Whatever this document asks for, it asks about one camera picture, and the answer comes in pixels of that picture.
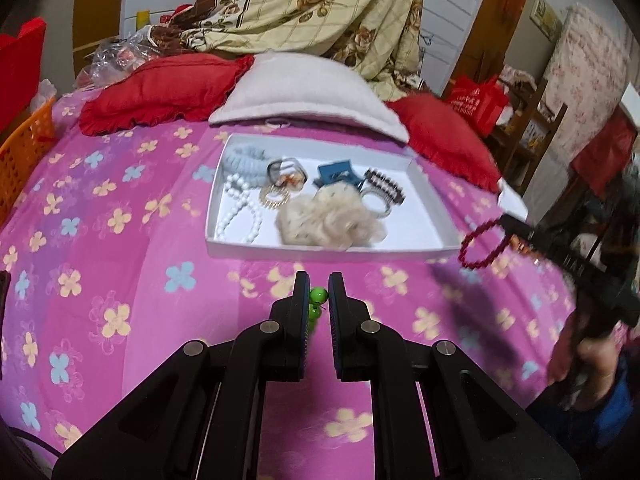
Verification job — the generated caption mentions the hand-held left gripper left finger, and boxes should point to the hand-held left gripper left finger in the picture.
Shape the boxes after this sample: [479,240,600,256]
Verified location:
[52,271,312,480]

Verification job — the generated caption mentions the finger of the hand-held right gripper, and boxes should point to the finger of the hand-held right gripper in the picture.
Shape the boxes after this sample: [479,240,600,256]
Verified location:
[500,214,556,261]

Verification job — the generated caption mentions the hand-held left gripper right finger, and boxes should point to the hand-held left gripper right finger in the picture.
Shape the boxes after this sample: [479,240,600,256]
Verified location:
[328,272,581,480]

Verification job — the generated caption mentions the green bead bracelet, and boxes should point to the green bead bracelet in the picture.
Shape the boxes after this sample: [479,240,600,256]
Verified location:
[307,286,330,336]

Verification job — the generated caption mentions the red bead bracelet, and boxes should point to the red bead bracelet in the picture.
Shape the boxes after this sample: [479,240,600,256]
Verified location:
[459,216,521,270]

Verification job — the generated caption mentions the beige fluffy scrunchie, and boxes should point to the beige fluffy scrunchie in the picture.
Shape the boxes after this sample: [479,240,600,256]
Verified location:
[276,186,388,250]

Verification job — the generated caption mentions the white shallow box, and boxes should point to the white shallow box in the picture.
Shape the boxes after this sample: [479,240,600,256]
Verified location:
[206,133,462,261]

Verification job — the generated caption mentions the silver bangle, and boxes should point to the silver bangle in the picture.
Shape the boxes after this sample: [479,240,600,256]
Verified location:
[359,187,396,218]

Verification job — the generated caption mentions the gold ring bangle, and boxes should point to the gold ring bangle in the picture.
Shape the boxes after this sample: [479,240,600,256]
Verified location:
[259,185,293,210]

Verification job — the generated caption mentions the amber translucent hair clip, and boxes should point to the amber translucent hair clip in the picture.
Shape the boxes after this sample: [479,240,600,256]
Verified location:
[267,157,310,196]

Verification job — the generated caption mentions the dark beaded hair clip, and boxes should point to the dark beaded hair clip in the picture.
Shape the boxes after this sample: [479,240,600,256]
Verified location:
[362,167,407,206]

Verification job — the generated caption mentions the blue hair clip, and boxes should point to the blue hair clip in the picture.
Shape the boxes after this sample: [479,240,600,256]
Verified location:
[314,160,362,192]

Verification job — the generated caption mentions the white bead bracelet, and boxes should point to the white bead bracelet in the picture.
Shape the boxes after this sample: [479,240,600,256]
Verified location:
[215,172,263,245]

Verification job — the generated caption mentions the pale blue scrunchie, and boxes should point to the pale blue scrunchie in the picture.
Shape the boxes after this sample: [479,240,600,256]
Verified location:
[222,146,271,177]

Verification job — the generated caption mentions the person's right hand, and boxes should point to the person's right hand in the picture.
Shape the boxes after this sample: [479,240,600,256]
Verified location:
[546,310,621,403]

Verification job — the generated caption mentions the wooden chair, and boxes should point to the wooden chair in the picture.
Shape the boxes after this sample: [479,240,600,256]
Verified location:
[487,77,568,196]

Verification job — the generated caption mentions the red cloth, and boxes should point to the red cloth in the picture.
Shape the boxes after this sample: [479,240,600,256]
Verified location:
[572,110,638,196]

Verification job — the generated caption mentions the plain red pillow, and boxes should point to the plain red pillow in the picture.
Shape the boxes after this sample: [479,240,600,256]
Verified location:
[387,94,502,192]

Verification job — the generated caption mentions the red shopping bag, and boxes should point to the red shopping bag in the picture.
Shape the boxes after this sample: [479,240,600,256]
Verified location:
[445,74,511,136]

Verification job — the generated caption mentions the person's dark clothing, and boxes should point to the person's dark clothing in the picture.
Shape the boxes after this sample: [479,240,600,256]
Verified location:
[525,360,640,480]

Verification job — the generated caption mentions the floral mattress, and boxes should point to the floral mattress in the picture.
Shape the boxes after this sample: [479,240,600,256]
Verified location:
[542,2,632,171]

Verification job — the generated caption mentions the white pillow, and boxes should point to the white pillow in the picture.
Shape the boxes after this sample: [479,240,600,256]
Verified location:
[209,51,411,143]

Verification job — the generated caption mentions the red ruffled pillow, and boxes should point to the red ruffled pillow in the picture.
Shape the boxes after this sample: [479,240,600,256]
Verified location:
[79,55,256,136]

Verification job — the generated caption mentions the black smartphone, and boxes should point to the black smartphone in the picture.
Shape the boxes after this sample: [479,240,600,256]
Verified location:
[0,270,12,381]

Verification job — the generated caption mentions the beige floral quilt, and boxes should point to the beige floral quilt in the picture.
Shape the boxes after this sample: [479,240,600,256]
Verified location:
[150,0,426,102]

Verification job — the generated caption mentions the clear plastic bags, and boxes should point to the clear plastic bags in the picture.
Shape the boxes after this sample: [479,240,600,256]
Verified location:
[75,30,156,90]

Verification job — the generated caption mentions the orange plastic basket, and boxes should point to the orange plastic basket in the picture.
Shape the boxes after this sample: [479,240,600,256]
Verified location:
[0,96,57,226]

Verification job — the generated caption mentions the white plastic bag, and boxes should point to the white plastic bag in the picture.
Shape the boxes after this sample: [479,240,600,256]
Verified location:
[30,79,58,111]

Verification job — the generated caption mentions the red storage box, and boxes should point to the red storage box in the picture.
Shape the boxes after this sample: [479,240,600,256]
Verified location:
[0,17,47,131]

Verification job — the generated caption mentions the framed wall picture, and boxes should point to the framed wall picture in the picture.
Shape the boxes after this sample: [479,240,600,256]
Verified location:
[530,0,563,41]

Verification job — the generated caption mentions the black cable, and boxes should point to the black cable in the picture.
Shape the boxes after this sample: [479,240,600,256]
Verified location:
[10,427,56,456]

